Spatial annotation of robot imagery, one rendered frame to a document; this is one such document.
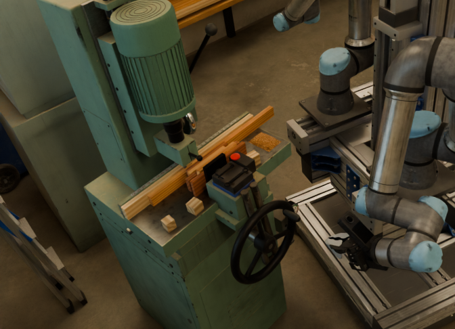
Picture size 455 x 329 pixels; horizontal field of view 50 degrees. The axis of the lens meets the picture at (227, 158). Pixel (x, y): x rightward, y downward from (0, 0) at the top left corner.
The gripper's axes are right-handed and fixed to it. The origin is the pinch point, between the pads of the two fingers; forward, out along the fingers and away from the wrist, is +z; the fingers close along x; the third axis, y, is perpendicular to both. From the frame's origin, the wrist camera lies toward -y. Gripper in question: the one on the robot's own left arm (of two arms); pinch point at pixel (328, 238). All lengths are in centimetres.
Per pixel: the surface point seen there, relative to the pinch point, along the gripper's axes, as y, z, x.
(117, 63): -74, 24, -20
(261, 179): -22.5, 14.7, -1.4
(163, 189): -33, 37, -23
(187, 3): -97, 203, 128
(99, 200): -35, 70, -34
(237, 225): -13.8, 19.4, -14.2
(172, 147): -44, 30, -16
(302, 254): 48, 84, 41
